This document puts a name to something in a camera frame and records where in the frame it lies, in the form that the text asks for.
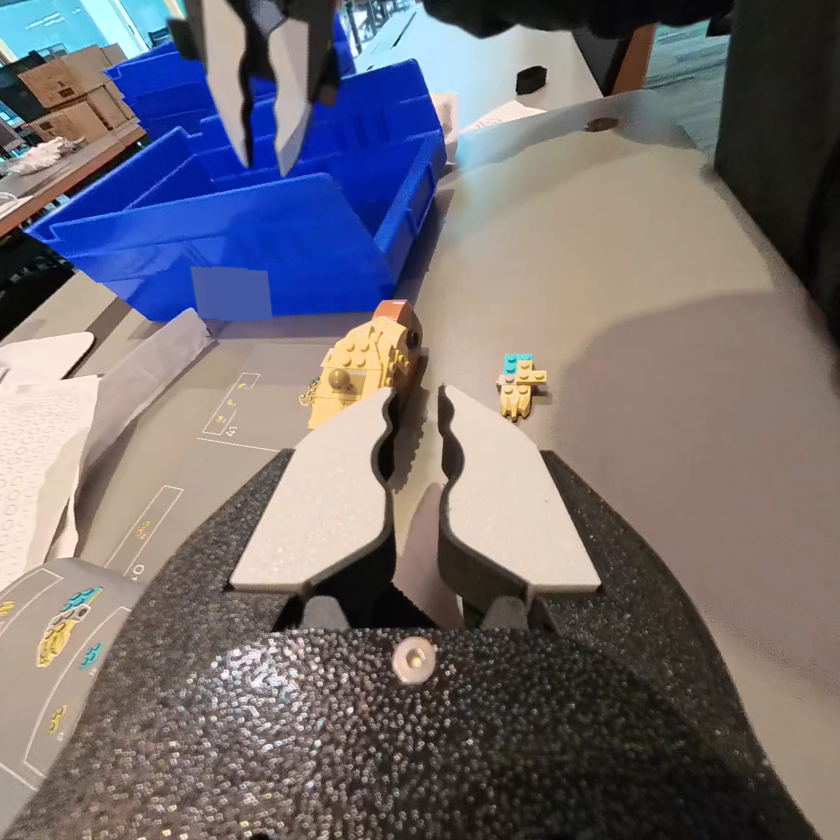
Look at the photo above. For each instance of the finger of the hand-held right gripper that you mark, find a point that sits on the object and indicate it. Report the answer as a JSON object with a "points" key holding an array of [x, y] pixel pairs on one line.
{"points": [[220, 72], [295, 98]]}

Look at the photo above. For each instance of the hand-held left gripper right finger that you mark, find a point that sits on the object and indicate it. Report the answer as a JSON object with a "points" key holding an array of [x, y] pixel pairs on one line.
{"points": [[512, 512]]}

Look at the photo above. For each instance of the wood-edged neighbouring desk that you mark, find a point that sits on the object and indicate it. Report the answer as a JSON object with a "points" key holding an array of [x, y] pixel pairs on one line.
{"points": [[72, 187]]}

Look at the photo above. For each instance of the crumpled white plastic sheet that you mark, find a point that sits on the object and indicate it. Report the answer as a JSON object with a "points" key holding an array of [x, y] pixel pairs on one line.
{"points": [[46, 154]]}

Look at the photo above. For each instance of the person's dark clothing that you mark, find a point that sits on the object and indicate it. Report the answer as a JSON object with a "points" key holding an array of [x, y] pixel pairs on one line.
{"points": [[781, 131]]}

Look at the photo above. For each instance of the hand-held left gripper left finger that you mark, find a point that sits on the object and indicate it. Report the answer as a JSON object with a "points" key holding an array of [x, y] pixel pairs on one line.
{"points": [[321, 499]]}

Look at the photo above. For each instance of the brown wooden post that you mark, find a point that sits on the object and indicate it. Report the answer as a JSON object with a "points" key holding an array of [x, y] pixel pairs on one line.
{"points": [[635, 59]]}

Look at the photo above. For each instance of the white paper sheet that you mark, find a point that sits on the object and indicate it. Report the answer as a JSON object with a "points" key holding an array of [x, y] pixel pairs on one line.
{"points": [[499, 118]]}

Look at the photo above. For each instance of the brown cardboard box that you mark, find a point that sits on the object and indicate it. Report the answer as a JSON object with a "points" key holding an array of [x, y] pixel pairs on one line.
{"points": [[79, 121], [65, 75]]}

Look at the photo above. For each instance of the plain white paper bag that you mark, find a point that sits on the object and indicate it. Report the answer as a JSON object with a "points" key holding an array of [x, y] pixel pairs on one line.
{"points": [[46, 354], [151, 367]]}

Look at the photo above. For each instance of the grey instruction booklet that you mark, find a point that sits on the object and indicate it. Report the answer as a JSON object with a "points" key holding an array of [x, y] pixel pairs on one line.
{"points": [[197, 472]]}

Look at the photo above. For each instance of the blue plastic bin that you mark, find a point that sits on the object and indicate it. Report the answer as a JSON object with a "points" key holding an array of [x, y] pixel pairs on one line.
{"points": [[151, 85], [131, 262], [394, 98]]}

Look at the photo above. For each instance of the tan and teal brick assembly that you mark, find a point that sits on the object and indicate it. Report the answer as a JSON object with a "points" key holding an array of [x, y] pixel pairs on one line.
{"points": [[518, 394]]}

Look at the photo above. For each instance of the tan brick model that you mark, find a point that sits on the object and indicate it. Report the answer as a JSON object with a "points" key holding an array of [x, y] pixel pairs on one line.
{"points": [[361, 354]]}

